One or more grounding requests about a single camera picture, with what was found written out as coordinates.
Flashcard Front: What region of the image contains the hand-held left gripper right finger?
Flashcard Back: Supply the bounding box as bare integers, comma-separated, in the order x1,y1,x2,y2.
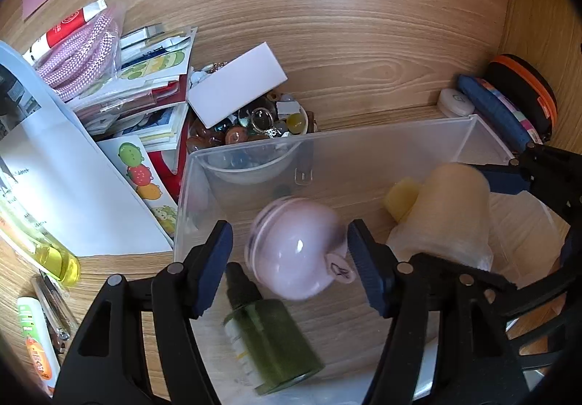
348,219,528,405

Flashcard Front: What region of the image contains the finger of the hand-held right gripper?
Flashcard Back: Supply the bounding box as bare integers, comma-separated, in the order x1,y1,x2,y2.
500,233,582,369
473,143,582,228

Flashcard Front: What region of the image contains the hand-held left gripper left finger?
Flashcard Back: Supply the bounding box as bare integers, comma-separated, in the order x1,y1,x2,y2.
52,221,235,405

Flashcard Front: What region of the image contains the pink round ball container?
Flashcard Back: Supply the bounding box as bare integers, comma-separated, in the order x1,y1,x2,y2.
244,196,355,301

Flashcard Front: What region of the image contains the clear plastic storage bin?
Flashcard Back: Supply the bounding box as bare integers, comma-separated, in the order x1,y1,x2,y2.
173,114,567,405

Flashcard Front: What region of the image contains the clear plastic bag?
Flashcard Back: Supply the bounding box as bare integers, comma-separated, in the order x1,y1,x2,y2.
489,191,569,297

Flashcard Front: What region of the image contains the blue pencil pouch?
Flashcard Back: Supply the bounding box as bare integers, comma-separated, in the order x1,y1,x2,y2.
457,74,537,153

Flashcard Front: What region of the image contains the yellow sponge block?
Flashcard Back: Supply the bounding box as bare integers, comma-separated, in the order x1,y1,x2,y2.
383,178,421,221

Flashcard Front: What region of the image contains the white round device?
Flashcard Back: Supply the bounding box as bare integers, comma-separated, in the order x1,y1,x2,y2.
437,88,474,118

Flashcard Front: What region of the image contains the green dropper bottle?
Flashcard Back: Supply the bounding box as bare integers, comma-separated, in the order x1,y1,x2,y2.
222,262,324,397

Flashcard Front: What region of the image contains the black case with orange zip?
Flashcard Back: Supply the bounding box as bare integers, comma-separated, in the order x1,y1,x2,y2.
484,54,558,142

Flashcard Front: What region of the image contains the white bowl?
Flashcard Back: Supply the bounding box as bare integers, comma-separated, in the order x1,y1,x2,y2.
186,109,319,185

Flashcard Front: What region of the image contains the fruit cartoon sticker sheet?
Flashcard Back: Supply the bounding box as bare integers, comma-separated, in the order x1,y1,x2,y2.
97,134,180,237

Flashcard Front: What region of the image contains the pile of colourful stones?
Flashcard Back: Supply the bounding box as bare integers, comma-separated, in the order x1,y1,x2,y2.
187,89,314,155

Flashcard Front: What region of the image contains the white printed paper sheet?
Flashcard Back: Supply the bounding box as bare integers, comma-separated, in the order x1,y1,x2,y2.
0,41,174,258

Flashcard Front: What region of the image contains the yellow liquid bottle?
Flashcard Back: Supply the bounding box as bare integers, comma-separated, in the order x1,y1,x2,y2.
0,196,81,287

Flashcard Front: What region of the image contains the metal nail clipper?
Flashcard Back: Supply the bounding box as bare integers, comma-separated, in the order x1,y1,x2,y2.
32,273,78,351

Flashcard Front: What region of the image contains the white cardboard box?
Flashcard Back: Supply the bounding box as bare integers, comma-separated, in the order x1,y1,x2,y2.
187,42,288,129

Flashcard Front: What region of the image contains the pile of sticker packets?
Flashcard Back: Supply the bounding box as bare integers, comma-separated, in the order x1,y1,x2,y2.
68,23,198,151

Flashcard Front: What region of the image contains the red and white tube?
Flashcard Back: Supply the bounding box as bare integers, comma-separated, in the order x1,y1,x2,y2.
25,0,107,64

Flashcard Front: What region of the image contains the pink braided rope in bag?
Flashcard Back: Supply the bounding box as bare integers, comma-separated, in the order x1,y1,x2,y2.
34,7,123,101

